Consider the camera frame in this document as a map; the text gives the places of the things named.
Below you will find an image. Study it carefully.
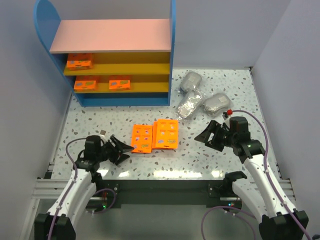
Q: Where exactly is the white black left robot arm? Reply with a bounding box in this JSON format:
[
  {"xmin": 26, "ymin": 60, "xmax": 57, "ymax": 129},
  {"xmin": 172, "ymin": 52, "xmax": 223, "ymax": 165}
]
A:
[{"xmin": 34, "ymin": 135, "xmax": 134, "ymax": 240}]

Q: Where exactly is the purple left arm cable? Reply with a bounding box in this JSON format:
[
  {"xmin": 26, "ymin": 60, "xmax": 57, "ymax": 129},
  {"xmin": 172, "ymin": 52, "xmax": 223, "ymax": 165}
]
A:
[{"xmin": 46, "ymin": 137, "xmax": 116, "ymax": 240}]

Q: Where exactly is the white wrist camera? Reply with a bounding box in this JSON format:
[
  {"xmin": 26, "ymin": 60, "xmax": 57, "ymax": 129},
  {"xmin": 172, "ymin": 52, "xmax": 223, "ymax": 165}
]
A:
[
  {"xmin": 99, "ymin": 130, "xmax": 107, "ymax": 142},
  {"xmin": 222, "ymin": 109, "xmax": 233, "ymax": 128}
]

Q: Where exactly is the blue pink yellow shelf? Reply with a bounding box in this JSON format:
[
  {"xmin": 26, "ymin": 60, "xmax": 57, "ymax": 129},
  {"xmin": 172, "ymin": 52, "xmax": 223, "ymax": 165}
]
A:
[{"xmin": 33, "ymin": 0, "xmax": 176, "ymax": 107}]

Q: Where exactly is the orange sponge box on shelf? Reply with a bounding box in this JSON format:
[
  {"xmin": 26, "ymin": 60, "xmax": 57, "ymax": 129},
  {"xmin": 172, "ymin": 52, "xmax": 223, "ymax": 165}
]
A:
[{"xmin": 73, "ymin": 75, "xmax": 100, "ymax": 92}]

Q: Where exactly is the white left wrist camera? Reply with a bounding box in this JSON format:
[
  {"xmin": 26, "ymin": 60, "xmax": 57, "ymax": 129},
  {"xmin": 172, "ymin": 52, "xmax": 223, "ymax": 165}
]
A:
[{"xmin": 99, "ymin": 130, "xmax": 107, "ymax": 142}]

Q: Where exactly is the orange sponge box hidden lowest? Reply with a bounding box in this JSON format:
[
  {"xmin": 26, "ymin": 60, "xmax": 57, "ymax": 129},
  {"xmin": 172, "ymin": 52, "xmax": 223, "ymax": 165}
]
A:
[{"xmin": 152, "ymin": 121, "xmax": 158, "ymax": 149}]

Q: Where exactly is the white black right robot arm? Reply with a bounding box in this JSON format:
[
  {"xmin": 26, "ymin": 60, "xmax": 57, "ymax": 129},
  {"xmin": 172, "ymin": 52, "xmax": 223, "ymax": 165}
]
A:
[{"xmin": 195, "ymin": 112, "xmax": 310, "ymax": 240}]

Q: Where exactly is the orange sponge box bottom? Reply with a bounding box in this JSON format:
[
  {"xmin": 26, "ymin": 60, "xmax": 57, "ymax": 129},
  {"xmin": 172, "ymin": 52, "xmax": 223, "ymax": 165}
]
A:
[{"xmin": 131, "ymin": 124, "xmax": 153, "ymax": 154}]

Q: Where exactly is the orange sponge box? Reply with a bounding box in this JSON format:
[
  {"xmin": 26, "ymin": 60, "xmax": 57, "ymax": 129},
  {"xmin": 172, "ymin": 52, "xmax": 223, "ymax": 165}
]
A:
[
  {"xmin": 73, "ymin": 75, "xmax": 100, "ymax": 92},
  {"xmin": 108, "ymin": 75, "xmax": 131, "ymax": 91},
  {"xmin": 131, "ymin": 124, "xmax": 153, "ymax": 154},
  {"xmin": 153, "ymin": 119, "xmax": 179, "ymax": 149},
  {"xmin": 66, "ymin": 53, "xmax": 94, "ymax": 71}
]

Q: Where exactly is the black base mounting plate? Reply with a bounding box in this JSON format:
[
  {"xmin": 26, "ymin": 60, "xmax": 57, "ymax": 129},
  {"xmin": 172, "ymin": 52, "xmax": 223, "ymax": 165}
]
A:
[{"xmin": 86, "ymin": 179, "xmax": 242, "ymax": 212}]

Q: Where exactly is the silver sponge pack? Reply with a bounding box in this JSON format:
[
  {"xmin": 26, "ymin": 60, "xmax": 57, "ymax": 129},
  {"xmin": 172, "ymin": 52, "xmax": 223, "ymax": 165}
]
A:
[
  {"xmin": 203, "ymin": 93, "xmax": 233, "ymax": 116},
  {"xmin": 175, "ymin": 89, "xmax": 207, "ymax": 120},
  {"xmin": 178, "ymin": 71, "xmax": 204, "ymax": 94}
]

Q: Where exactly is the aluminium frame rail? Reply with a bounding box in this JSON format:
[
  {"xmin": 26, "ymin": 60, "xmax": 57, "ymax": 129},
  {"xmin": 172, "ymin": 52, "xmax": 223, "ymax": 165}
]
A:
[{"xmin": 18, "ymin": 161, "xmax": 59, "ymax": 240}]

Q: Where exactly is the silver sponge pack top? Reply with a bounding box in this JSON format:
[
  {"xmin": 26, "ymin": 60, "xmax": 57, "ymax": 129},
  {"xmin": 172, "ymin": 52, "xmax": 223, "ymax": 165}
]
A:
[{"xmin": 178, "ymin": 71, "xmax": 204, "ymax": 94}]

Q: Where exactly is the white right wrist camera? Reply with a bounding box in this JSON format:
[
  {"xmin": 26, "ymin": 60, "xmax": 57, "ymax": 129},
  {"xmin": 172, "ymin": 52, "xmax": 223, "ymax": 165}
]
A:
[{"xmin": 222, "ymin": 109, "xmax": 233, "ymax": 128}]

